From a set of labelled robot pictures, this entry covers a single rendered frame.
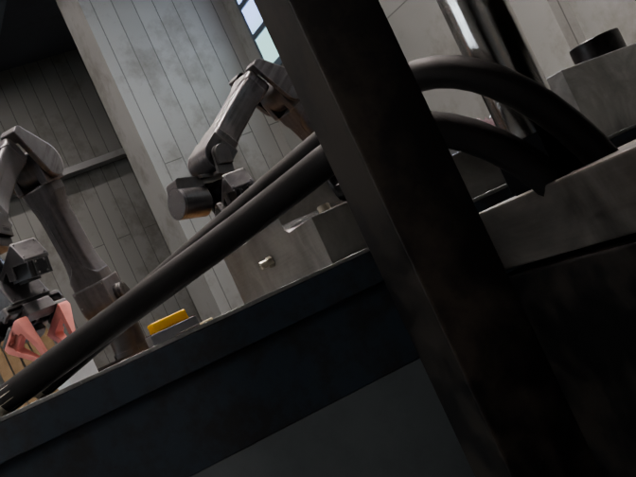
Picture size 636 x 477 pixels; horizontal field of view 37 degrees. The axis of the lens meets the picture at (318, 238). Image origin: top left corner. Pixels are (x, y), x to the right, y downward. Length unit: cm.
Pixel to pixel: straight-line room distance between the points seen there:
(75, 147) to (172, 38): 290
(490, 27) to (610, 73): 56
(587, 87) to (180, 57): 564
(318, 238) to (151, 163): 549
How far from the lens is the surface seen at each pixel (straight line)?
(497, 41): 89
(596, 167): 74
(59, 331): 148
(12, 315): 143
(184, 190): 168
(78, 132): 960
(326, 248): 110
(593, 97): 138
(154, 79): 676
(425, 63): 86
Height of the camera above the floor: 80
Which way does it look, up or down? 2 degrees up
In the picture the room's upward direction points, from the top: 25 degrees counter-clockwise
